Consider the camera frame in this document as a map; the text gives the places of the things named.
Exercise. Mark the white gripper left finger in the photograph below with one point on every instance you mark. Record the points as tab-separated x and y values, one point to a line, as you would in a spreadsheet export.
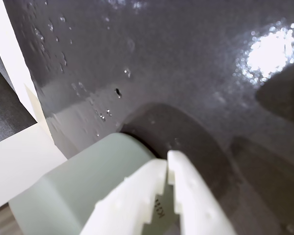
127	208

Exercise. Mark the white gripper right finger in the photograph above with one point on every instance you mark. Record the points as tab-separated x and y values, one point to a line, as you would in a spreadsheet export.
193	200

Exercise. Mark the beige board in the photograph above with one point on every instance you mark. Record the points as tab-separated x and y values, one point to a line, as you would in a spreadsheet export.
36	107

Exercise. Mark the glossy black mat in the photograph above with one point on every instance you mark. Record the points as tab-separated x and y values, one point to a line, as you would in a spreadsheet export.
161	61

